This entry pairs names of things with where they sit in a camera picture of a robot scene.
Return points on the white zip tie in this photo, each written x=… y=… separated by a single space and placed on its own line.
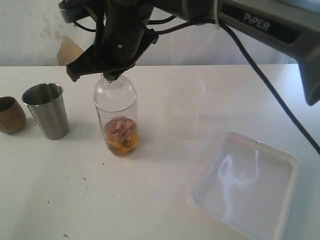
x=206 y=38

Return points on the white square plastic tray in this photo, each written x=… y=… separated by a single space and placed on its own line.
x=248 y=186

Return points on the olive-brown food piece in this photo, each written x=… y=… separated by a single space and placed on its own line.
x=121 y=148

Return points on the clear dome shaker lid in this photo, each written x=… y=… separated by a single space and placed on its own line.
x=113 y=96

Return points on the brown wooden cup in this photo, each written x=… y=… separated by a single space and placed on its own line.
x=12 y=116

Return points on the translucent white plastic cup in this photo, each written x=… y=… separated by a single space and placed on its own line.
x=182 y=106

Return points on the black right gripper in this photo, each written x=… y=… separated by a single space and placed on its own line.
x=124 y=39

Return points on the stainless steel cup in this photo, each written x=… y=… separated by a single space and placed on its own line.
x=46 y=104

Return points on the clear plastic shaker tumbler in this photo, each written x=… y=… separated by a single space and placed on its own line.
x=104 y=117

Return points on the brown and yellow food pieces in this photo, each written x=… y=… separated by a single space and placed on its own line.
x=122 y=128

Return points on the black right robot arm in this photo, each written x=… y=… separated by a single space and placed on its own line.
x=289 y=26

